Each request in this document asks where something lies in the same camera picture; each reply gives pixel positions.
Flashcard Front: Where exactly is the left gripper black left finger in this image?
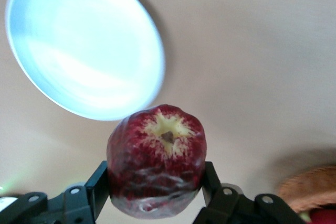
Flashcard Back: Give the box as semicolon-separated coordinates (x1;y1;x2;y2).
0;160;111;224

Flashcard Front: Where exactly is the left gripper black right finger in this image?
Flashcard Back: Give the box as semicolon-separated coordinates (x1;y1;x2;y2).
194;161;308;224

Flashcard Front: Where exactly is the dark red apple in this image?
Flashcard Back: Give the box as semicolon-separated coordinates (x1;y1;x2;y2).
106;104;208;220

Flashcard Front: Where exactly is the brown wicker basket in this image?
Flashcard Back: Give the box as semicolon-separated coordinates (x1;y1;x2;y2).
277;165;336;214

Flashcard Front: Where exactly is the pink dragon fruit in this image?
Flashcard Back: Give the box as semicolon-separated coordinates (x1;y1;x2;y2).
299;207;336;224

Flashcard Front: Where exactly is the light blue plate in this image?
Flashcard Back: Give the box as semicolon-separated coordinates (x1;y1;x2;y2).
4;0;166;122

